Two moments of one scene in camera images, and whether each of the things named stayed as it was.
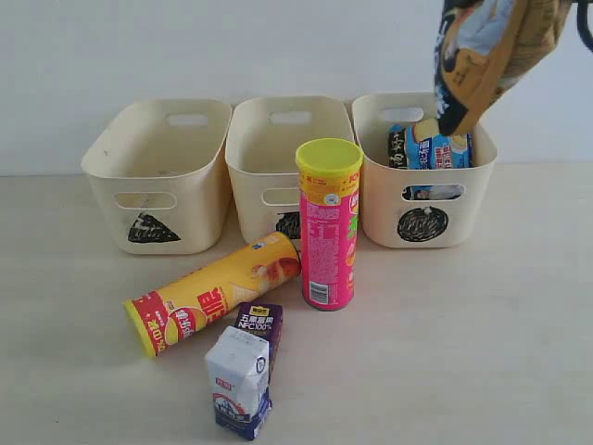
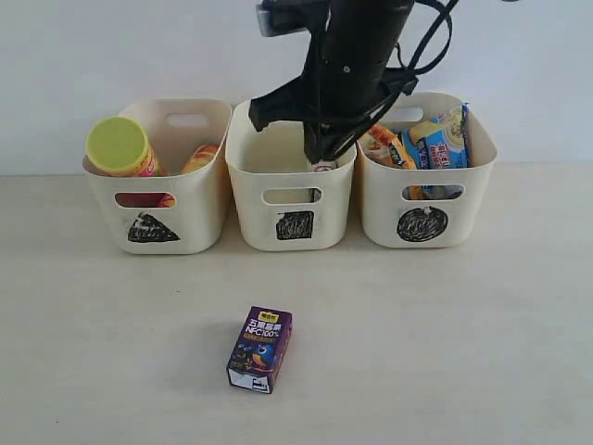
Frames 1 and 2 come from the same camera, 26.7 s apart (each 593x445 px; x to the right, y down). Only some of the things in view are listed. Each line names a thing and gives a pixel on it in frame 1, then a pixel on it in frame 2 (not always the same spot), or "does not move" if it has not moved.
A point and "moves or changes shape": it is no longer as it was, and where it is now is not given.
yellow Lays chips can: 169,311 -> 202,156
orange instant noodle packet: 485,48 -> 384,146
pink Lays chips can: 329,171 -> 119,146
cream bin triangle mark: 162,173 does not move
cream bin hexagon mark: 262,137 does not move
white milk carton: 239,367 -> 321,165
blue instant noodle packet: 423,146 moves or changes shape
